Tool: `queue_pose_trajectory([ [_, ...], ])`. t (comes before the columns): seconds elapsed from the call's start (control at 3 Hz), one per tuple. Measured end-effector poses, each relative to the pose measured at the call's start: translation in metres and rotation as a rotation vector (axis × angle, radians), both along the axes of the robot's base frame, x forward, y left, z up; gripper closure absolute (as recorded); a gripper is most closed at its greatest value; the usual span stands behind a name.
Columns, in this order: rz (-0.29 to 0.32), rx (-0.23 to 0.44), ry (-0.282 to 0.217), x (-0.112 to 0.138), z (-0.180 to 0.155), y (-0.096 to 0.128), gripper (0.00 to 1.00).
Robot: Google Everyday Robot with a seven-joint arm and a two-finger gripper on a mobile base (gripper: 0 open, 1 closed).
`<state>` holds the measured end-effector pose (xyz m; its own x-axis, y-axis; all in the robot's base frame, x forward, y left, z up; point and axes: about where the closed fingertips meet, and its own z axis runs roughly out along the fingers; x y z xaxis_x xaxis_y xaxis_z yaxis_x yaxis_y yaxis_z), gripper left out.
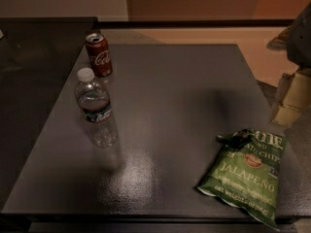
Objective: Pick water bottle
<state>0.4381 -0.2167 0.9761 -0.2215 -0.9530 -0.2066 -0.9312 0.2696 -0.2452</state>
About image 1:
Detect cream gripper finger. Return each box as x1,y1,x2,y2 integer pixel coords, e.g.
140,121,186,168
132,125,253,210
272,69,311,126

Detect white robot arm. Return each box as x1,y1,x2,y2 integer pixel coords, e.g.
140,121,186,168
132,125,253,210
267,3,311,126

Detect green jalapeño chips bag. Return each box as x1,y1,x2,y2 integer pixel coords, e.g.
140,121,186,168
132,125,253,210
197,128,287,228

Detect red Coca-Cola can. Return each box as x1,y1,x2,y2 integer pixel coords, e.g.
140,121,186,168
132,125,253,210
86,32,113,78

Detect clear plastic water bottle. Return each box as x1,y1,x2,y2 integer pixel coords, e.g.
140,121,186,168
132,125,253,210
74,68,118,148

